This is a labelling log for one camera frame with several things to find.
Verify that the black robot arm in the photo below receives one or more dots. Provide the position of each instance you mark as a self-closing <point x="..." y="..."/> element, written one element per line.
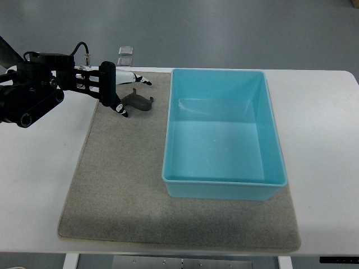
<point x="40" y="80"/>

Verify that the brown toy hippo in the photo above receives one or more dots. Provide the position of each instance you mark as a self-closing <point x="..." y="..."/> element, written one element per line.
<point x="138" y="101"/>

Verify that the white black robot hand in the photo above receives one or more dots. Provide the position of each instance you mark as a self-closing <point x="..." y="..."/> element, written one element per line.
<point x="123" y="78"/>

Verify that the blue plastic box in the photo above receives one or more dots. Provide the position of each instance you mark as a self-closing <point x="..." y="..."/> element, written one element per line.
<point x="221" y="140"/>

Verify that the grey felt mat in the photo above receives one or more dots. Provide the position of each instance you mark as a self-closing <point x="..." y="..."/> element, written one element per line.
<point x="117" y="194"/>

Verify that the black table control panel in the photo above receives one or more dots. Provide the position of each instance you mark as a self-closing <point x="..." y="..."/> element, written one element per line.
<point x="339" y="260"/>

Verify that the metal table crossbar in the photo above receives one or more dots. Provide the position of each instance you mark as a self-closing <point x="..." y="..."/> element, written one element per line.
<point x="168" y="262"/>

